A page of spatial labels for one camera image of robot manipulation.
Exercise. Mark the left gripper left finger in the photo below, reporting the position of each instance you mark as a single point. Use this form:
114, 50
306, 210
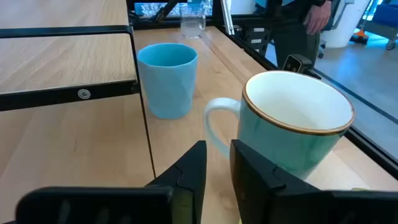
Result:
191, 174

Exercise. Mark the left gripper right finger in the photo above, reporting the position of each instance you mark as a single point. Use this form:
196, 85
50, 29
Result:
252, 180

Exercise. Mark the teal mug with gold rim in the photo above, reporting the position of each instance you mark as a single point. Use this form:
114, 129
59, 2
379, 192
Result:
289, 143

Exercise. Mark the light blue faceted mug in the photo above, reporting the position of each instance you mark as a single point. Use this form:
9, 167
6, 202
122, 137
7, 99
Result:
169, 84

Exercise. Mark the clear glass cup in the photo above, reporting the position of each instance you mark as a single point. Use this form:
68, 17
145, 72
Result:
192, 26

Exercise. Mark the black box with white labels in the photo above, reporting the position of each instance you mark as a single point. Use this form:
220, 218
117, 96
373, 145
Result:
256, 39

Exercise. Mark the person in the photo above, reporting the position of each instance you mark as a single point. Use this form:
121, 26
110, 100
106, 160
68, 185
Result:
292, 43

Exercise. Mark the person's hand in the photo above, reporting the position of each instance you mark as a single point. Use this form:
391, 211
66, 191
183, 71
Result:
317, 18

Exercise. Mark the white round column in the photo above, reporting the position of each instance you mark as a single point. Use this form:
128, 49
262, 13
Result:
345, 25

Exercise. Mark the blue upholstered seat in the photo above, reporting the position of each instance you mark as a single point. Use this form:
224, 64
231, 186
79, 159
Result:
384, 18

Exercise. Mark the small black table camera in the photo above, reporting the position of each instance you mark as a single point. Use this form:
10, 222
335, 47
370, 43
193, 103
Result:
295, 63

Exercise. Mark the silver aluminium frame post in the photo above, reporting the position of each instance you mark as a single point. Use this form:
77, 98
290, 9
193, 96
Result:
227, 17

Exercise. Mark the wooden shelf with black frame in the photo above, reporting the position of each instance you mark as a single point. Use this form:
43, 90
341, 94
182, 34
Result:
62, 62

